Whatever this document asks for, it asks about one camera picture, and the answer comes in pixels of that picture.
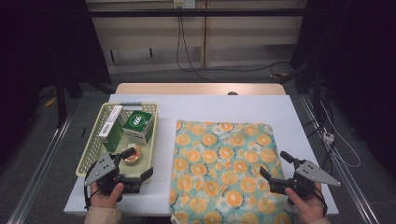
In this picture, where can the white wall socket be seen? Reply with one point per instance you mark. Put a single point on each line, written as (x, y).
(184, 3)

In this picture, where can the dark round table grommet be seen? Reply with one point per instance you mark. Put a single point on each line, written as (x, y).
(232, 93)

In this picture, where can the person's left hand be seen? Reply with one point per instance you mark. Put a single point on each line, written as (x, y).
(106, 200)

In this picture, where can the black horizontal bar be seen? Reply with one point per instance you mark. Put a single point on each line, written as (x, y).
(193, 12)

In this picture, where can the white power strip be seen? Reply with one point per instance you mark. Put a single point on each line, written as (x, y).
(328, 137)

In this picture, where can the person's right hand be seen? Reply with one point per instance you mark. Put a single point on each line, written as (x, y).
(308, 208)

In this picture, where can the white foam board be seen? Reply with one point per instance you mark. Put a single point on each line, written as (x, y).
(218, 107)

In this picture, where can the pale yellow plastic basket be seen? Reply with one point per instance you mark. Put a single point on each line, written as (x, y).
(93, 146)

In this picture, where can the dark curtain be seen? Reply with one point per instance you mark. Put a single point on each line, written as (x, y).
(37, 46)
(358, 46)

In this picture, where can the tall green white box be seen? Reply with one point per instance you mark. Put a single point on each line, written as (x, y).
(112, 133)

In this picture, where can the square green white box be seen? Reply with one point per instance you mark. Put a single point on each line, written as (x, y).
(138, 123)

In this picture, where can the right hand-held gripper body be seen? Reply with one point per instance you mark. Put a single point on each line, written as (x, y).
(311, 175)

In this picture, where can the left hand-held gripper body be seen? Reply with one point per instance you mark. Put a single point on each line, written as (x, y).
(102, 169)

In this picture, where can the black metal stand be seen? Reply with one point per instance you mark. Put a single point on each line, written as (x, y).
(60, 99)

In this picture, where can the metal floor rail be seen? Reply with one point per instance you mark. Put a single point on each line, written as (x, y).
(348, 180)
(40, 174)

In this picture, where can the small round tin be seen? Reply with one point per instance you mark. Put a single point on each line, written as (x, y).
(134, 158)

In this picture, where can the orange-print cloth bag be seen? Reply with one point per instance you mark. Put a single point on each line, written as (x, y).
(224, 161)

